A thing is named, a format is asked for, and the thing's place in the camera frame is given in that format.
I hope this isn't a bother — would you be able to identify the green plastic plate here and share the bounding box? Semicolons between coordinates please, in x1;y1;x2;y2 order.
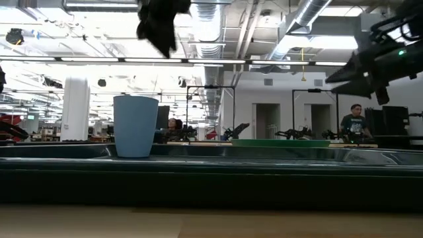
230;138;331;148

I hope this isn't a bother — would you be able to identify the silver ribbed ventilation duct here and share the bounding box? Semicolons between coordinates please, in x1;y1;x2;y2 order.
193;0;226;133

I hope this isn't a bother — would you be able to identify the seated person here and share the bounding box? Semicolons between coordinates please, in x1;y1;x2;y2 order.
163;118;184;142

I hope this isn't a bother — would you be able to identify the silver smooth ventilation duct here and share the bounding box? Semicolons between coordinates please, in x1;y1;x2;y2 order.
264;0;333;62

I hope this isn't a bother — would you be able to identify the black metal station frame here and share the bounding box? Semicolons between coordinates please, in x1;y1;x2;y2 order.
291;88;340;140
186;85;237;142

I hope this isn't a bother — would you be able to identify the light blue plastic cup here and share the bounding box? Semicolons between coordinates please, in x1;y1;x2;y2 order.
113;95;160;159

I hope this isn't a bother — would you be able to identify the yellow hanging cord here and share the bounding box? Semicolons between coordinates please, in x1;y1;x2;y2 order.
300;48;307;82

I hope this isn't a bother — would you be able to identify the dark green plastic tray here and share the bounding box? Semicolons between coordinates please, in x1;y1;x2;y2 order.
0;143;423;204

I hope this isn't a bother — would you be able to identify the black equipment cabinet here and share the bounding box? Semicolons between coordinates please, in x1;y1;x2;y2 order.
364;105;410;137

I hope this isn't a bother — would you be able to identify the standing person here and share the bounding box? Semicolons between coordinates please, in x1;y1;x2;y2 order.
340;103;373;141

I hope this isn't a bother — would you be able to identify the wooden background table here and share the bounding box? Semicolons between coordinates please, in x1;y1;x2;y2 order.
167;141;379;149

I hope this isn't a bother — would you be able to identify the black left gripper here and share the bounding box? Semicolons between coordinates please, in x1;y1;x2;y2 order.
136;0;192;59

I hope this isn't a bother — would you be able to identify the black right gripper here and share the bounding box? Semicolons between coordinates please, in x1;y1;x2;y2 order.
325;35;423;106

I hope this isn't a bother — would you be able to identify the white round pillar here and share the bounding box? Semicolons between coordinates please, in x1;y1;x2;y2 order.
60;77;91;142

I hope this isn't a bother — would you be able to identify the long ceiling light strip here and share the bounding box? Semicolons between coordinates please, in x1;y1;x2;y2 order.
0;56;348;67

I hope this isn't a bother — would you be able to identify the black monitor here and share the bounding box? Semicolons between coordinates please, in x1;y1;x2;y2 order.
156;105;171;130

